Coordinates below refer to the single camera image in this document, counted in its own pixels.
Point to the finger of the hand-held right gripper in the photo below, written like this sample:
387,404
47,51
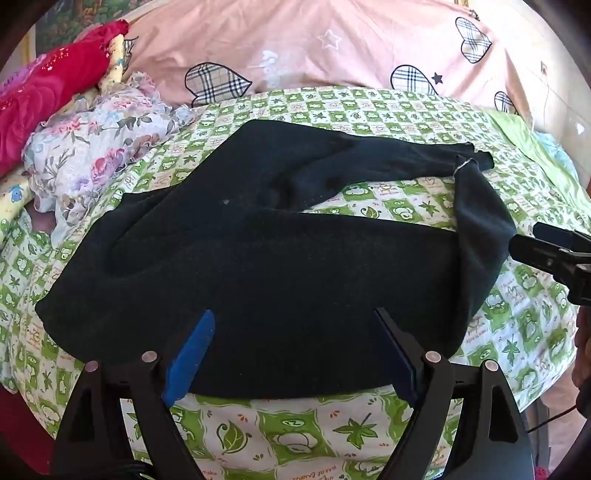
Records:
535,254
558,235

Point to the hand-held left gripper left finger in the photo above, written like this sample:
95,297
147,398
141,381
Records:
189,360

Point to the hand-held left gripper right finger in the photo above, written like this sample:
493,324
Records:
398,357

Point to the black pants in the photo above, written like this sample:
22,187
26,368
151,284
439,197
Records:
277,277

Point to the person's right hand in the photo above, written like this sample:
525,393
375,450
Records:
582,350

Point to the green printed bed quilt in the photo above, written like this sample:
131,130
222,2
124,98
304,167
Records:
508,323

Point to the light blue cloth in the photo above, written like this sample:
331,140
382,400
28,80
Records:
556,157

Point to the light green sheet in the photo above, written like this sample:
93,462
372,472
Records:
531,138

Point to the dark red bed sheet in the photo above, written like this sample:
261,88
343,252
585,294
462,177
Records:
23,424

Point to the floral ruffled blanket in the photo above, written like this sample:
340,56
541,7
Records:
92,152

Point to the pink quilt with plaid hearts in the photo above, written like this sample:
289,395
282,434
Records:
323,46

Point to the red embroidered blanket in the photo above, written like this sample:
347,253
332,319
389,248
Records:
41,101

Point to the wall poster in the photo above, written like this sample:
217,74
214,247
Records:
92,9

